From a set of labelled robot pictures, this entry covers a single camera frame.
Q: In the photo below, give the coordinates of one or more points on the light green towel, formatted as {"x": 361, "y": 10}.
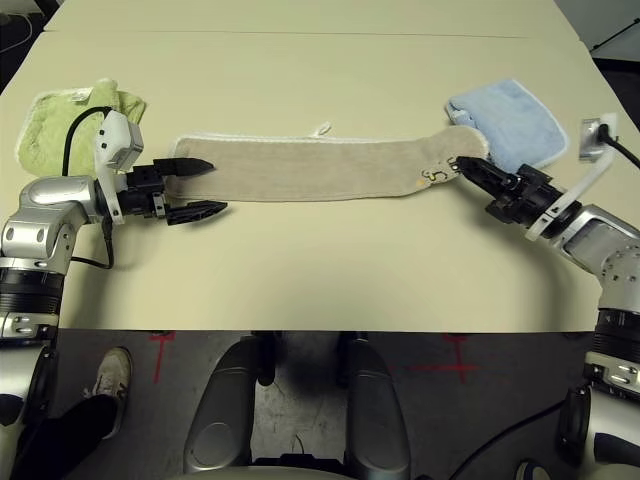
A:
{"x": 45, "y": 130}

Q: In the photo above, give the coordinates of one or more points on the beige robot waist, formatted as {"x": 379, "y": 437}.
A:
{"x": 300, "y": 470}

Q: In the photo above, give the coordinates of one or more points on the beige towel white trim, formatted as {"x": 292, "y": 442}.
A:
{"x": 300, "y": 170}

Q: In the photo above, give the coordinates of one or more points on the grey robot left leg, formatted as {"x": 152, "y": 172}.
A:
{"x": 225, "y": 400}

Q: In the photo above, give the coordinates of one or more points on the black tripod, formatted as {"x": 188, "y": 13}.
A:
{"x": 617, "y": 34}

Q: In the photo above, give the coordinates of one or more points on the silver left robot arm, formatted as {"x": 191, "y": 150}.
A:
{"x": 50, "y": 200}

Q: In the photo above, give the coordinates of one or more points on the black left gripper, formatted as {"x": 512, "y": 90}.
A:
{"x": 142, "y": 192}

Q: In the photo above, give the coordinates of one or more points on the black trouser leg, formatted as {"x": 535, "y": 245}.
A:
{"x": 75, "y": 430}

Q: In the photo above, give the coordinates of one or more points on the light blue towel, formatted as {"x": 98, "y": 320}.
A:
{"x": 515, "y": 120}

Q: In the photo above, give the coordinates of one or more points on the white sneaker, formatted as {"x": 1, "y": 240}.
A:
{"x": 112, "y": 380}

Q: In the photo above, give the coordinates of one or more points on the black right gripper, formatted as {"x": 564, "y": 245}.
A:
{"x": 530, "y": 200}

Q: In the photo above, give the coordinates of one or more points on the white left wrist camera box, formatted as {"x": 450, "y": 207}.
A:
{"x": 117, "y": 132}

